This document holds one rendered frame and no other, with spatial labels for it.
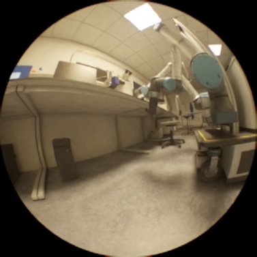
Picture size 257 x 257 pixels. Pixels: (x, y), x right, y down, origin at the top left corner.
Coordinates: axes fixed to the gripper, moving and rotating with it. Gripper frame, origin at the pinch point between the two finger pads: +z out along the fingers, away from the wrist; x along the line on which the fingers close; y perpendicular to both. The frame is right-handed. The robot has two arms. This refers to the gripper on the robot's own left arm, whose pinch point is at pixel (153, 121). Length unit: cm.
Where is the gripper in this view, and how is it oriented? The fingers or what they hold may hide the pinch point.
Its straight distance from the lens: 73.2
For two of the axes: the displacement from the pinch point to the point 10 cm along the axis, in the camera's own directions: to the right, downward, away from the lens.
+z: -0.7, 9.2, 3.8
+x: -7.7, 2.0, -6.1
